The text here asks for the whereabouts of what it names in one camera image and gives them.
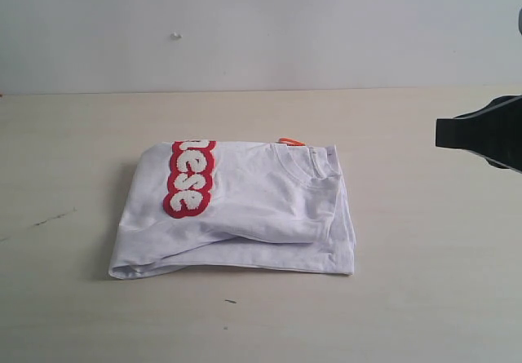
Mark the orange hang tag loop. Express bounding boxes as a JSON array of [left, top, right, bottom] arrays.
[[277, 138, 306, 147]]

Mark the white t-shirt red patch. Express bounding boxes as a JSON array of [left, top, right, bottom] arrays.
[[108, 140, 356, 280]]

